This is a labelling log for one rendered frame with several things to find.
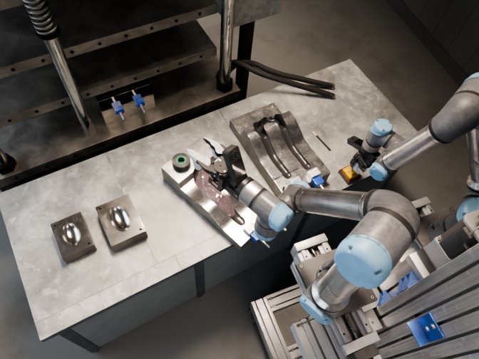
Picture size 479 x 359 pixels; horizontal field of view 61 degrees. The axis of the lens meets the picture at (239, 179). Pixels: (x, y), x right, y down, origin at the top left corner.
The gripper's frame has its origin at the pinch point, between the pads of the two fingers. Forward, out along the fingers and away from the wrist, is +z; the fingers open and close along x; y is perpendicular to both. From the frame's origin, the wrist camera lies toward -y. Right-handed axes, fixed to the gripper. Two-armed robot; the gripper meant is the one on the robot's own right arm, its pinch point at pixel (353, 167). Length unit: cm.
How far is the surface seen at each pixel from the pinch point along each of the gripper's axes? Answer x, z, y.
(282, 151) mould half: -26.0, -1.4, -22.4
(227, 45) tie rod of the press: -28, -22, -76
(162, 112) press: -65, 9, -77
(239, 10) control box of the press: -15, -30, -89
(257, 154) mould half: -38.2, -2.4, -25.5
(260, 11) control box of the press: -2, -25, -89
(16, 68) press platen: -118, -40, -83
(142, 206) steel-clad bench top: -95, 7, -30
